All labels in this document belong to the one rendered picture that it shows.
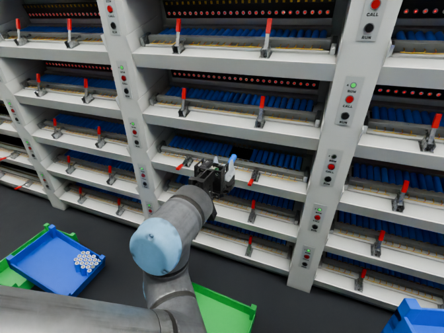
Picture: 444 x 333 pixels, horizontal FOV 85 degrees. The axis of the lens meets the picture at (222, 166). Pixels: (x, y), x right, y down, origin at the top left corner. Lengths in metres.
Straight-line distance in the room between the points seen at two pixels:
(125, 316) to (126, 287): 0.83
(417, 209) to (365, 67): 0.45
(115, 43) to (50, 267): 0.96
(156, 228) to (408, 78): 0.63
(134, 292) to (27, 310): 0.88
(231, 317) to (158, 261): 0.68
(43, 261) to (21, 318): 1.05
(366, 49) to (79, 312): 0.70
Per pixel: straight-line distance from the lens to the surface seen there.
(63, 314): 0.35
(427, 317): 0.64
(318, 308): 1.17
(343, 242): 1.00
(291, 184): 0.86
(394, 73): 0.71
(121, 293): 1.21
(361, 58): 0.69
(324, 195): 0.83
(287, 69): 0.70
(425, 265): 1.07
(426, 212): 0.93
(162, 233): 0.42
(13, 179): 2.04
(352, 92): 0.70
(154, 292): 0.51
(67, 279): 1.31
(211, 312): 1.10
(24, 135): 1.57
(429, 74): 0.73
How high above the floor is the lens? 0.97
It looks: 31 degrees down
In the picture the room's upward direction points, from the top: straight up
